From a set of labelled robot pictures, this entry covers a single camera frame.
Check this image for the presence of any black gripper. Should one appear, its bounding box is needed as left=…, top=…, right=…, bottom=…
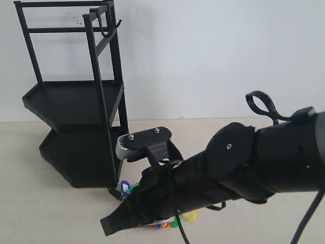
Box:
left=100, top=152, right=226, bottom=236

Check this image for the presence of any colourful key tag bunch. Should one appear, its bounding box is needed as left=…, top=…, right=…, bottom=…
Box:
left=108, top=180, right=197, bottom=229

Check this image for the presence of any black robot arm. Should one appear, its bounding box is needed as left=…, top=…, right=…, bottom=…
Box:
left=100, top=111, right=324, bottom=236

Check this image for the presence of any black two-tier metal rack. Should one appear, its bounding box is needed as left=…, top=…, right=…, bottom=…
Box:
left=15, top=1, right=128, bottom=188

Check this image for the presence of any black metal hook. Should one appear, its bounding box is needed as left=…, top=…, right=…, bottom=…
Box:
left=104, top=1, right=122, bottom=29
left=89, top=7, right=112, bottom=39

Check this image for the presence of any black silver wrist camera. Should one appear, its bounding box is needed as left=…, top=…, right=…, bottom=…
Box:
left=116, top=127, right=183, bottom=162

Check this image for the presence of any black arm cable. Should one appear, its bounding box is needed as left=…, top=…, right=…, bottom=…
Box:
left=245, top=90, right=325, bottom=244

